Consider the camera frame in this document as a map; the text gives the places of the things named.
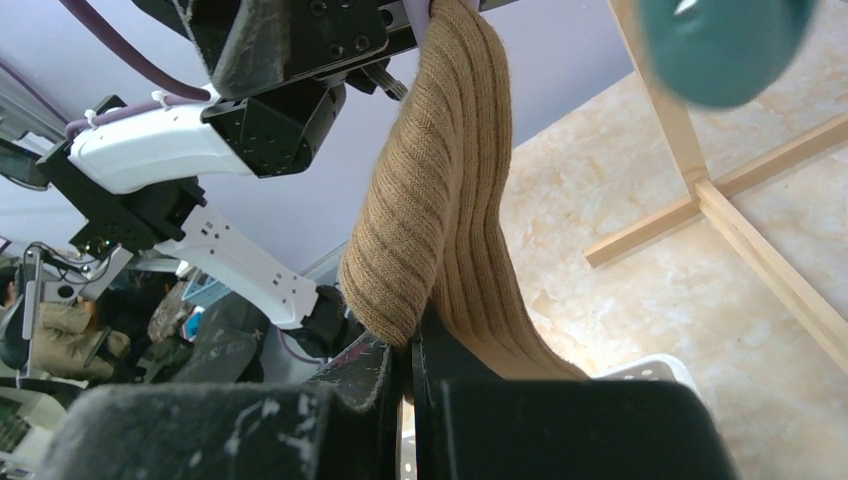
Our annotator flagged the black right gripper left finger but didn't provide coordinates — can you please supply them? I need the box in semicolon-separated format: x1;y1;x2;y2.
36;333;402;479

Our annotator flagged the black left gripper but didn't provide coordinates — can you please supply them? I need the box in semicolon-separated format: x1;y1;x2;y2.
135;0;431;99

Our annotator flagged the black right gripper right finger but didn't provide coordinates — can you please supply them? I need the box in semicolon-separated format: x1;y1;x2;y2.
411;311;739;479

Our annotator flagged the tan brown sock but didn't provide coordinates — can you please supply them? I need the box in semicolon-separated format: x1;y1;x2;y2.
339;1;585;380

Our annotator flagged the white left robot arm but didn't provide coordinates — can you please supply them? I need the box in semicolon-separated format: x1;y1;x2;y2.
37;1;512;346

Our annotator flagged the white plastic basket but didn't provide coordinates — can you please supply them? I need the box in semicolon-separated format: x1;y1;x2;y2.
593;353;702;398

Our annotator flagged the seated person in background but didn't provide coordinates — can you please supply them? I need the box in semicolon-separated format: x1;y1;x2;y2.
24;298;115;383

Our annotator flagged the teal plastic clothespin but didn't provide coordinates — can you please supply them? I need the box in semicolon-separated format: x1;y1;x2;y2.
638;0;820;110

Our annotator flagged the wooden rack frame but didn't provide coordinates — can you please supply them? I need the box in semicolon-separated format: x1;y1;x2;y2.
584;1;847;368

